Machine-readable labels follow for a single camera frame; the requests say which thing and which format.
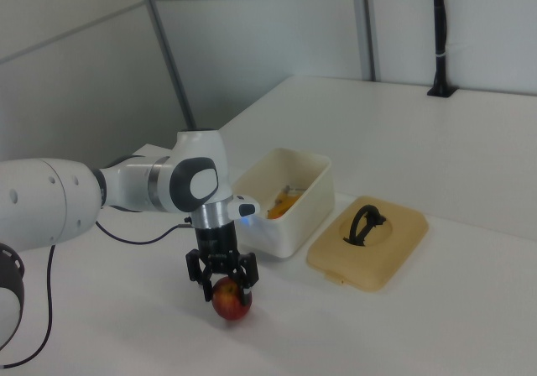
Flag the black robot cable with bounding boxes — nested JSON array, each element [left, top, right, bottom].
[[0, 220, 194, 370]]

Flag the slanted grey partition post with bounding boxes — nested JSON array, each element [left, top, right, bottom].
[[135, 0, 199, 130]]

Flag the tan plastic container lid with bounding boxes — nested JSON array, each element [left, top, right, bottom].
[[305, 195, 430, 295]]

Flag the black lid handle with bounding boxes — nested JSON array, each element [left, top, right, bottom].
[[342, 204, 388, 247]]

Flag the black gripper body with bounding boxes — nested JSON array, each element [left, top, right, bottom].
[[194, 219, 242, 274]]

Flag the red apple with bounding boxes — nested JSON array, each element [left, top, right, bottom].
[[211, 277, 253, 322]]

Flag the cream plastic container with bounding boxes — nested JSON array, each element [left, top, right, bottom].
[[232, 147, 336, 261]]

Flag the black pole with base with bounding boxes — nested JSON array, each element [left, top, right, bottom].
[[426, 0, 458, 98]]

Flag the upright grey partition post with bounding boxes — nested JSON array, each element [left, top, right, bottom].
[[351, 0, 377, 81]]

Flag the yellow orange toy food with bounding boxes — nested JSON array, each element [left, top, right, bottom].
[[265, 185, 305, 220]]

